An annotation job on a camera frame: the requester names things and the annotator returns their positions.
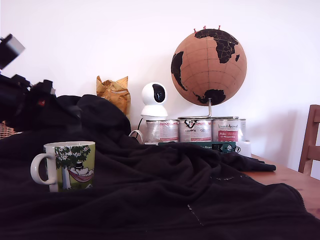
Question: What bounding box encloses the green cartoon print mug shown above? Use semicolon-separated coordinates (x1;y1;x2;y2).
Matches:
30;141;96;193

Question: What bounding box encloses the crumpled yellow paper bag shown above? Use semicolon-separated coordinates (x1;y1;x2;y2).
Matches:
96;75;132;117

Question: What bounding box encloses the silver tin, red text label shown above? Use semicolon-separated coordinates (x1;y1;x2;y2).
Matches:
144;119;180;145

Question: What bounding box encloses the black fleece blanket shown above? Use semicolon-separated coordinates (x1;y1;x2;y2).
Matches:
0;93;320;240

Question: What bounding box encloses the silver tin, black logo label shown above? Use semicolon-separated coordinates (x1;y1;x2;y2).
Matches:
178;118;213;144

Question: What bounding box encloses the dark green flat box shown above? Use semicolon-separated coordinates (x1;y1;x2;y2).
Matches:
158;141;237;153

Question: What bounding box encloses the cork globe on metal stand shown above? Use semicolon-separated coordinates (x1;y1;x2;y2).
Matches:
170;27;248;120

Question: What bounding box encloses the silver tin, red square label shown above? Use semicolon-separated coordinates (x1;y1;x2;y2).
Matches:
211;118;247;143

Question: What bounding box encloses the white plastic container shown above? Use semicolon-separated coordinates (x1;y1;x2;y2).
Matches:
235;141;252;158

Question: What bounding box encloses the brown wooden chair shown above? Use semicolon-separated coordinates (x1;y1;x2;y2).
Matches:
297;104;320;178

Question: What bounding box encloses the wicker basket with handle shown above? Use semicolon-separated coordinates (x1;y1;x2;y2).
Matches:
0;120;23;140

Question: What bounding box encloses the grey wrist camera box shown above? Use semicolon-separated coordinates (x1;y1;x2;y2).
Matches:
0;33;27;71

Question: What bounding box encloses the white looped cable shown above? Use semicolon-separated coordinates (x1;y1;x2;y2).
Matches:
128;129;144;145

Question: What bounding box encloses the white dome security camera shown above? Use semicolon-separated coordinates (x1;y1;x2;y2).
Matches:
140;81;168;120

